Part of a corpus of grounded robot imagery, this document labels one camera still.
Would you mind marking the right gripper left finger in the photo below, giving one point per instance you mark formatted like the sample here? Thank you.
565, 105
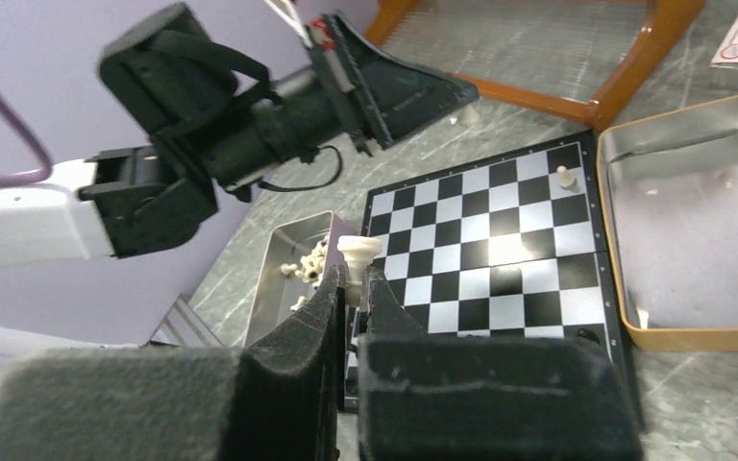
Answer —
274, 400

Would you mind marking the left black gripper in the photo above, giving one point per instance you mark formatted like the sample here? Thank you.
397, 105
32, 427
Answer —
351, 86

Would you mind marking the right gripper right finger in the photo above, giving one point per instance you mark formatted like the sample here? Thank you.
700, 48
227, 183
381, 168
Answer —
425, 396

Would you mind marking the white chess rook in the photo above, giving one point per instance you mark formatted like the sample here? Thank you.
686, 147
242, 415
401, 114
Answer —
358, 253

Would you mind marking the white chess pawn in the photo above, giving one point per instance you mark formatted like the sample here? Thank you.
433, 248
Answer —
566, 179

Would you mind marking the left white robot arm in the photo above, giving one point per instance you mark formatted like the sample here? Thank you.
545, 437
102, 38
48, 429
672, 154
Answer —
214, 119

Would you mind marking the silver tin with white pieces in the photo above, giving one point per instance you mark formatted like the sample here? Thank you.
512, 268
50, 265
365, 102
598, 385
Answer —
287, 244

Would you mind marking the black white chess board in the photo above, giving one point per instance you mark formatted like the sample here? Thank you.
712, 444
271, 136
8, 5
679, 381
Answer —
495, 247

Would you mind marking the wooden three-tier rack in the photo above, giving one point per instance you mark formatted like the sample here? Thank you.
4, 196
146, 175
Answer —
578, 60

